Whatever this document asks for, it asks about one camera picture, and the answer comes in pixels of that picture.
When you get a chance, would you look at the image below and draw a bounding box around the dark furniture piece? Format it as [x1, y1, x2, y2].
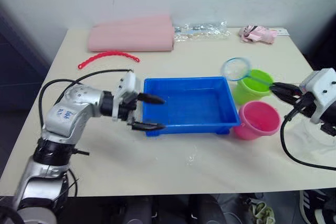
[304, 11, 336, 74]

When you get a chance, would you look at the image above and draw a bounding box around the black and white shoe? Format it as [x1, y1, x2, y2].
[299, 189, 330, 224]

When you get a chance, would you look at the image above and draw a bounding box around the crumpled pink fabric item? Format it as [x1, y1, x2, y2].
[238, 24, 279, 45]

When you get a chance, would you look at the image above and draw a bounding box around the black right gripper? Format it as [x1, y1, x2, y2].
[269, 82, 319, 119]

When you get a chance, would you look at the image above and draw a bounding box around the green and white crumpled item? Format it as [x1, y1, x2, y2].
[250, 199, 276, 224]

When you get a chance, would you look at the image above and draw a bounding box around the pink folded cloth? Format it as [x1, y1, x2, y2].
[87, 15, 176, 53]

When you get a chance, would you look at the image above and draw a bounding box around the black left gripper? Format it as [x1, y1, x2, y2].
[119, 92, 167, 132]

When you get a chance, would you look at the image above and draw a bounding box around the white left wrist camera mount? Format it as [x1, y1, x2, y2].
[112, 72, 144, 123]

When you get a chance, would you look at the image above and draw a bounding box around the blue plastic tub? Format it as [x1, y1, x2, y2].
[142, 76, 242, 137]

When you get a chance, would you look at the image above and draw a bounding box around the red plastic chain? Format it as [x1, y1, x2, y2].
[77, 51, 141, 70]

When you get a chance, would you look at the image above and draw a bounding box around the blue-rimmed fishing net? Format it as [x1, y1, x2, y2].
[220, 56, 274, 86]

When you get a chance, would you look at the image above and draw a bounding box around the dark cabinet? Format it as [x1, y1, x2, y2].
[0, 0, 52, 114]

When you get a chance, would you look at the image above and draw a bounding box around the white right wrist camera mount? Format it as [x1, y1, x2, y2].
[299, 68, 336, 125]

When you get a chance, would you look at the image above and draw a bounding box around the clear plastic cup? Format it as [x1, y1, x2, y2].
[285, 119, 336, 163]

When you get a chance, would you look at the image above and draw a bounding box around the clear plastic bag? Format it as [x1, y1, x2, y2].
[172, 20, 232, 42]

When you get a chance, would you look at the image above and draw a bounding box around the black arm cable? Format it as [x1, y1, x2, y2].
[38, 69, 135, 130]
[279, 95, 336, 172]

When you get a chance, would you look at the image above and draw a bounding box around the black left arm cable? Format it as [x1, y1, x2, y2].
[38, 69, 135, 130]

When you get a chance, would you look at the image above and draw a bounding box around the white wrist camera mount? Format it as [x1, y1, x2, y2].
[299, 68, 336, 125]
[112, 72, 144, 123]

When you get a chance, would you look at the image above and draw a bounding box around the dark rounded shape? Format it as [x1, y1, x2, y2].
[114, 195, 160, 224]
[187, 194, 225, 224]

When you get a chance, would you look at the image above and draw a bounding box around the green plastic bucket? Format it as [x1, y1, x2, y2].
[233, 69, 275, 105]

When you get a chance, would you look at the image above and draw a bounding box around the pink plastic bucket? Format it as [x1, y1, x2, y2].
[233, 100, 282, 141]

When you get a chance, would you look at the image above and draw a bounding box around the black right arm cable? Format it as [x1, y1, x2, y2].
[279, 95, 336, 172]

